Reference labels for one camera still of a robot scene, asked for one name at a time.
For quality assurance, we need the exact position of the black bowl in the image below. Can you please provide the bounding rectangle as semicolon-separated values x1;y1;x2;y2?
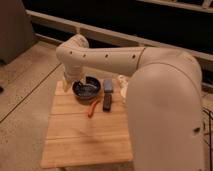
72;76;101;100

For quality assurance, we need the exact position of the black rectangular block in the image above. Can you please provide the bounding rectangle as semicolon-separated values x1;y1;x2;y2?
103;93;112;111

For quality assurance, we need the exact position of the white cup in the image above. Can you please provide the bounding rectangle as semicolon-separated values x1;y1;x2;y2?
117;75;129;100

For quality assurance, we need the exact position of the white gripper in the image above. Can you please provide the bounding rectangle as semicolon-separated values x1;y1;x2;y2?
62;68;83;92

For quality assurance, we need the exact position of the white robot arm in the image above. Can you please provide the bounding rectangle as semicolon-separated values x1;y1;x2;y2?
56;34;205;171

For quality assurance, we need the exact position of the white window frame rail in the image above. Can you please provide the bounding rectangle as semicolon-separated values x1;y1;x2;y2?
27;10;213;71

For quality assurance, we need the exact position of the wooden cutting board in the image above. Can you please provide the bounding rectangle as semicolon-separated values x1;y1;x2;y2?
41;79;132;168

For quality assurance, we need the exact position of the grey cabinet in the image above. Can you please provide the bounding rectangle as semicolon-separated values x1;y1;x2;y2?
0;0;37;64

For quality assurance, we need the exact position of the blue-grey sponge block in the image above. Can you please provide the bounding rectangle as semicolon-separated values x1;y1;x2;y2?
103;79;113;93

